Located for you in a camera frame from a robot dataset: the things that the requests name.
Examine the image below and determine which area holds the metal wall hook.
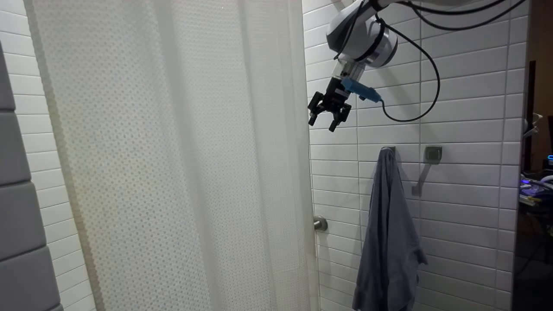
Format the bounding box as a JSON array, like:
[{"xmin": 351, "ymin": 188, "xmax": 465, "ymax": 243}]
[{"xmin": 410, "ymin": 145, "xmax": 444, "ymax": 197}]

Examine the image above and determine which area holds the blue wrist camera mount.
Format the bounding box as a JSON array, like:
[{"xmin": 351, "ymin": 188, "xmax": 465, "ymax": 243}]
[{"xmin": 339, "ymin": 76, "xmax": 386, "ymax": 105}]

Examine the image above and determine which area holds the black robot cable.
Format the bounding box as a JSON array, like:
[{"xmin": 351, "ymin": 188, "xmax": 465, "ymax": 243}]
[{"xmin": 377, "ymin": 0, "xmax": 527, "ymax": 124}]

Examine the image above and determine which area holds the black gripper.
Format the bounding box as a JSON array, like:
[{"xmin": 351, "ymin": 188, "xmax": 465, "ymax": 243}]
[{"xmin": 306, "ymin": 76, "xmax": 353, "ymax": 133}]

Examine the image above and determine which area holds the white dotted shower curtain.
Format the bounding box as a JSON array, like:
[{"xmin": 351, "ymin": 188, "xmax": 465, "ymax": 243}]
[{"xmin": 23, "ymin": 0, "xmax": 318, "ymax": 311}]

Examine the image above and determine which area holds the grey segmented padded panel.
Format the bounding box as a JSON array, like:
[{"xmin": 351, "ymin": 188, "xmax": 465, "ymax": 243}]
[{"xmin": 0, "ymin": 41, "xmax": 64, "ymax": 311}]

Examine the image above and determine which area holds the brown wooden door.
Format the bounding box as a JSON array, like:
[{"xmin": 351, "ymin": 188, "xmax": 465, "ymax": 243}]
[{"xmin": 526, "ymin": 0, "xmax": 553, "ymax": 174}]

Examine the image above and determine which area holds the steel corner grab bar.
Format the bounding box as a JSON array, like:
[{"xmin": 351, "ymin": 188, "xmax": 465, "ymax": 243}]
[{"xmin": 311, "ymin": 214, "xmax": 330, "ymax": 233}]

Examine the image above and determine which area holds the blue hanging cloth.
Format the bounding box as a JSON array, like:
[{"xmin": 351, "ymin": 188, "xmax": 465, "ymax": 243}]
[{"xmin": 351, "ymin": 145, "xmax": 429, "ymax": 311}]

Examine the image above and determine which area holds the large wall mirror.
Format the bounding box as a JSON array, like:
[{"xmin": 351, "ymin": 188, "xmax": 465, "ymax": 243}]
[{"xmin": 510, "ymin": 0, "xmax": 553, "ymax": 311}]

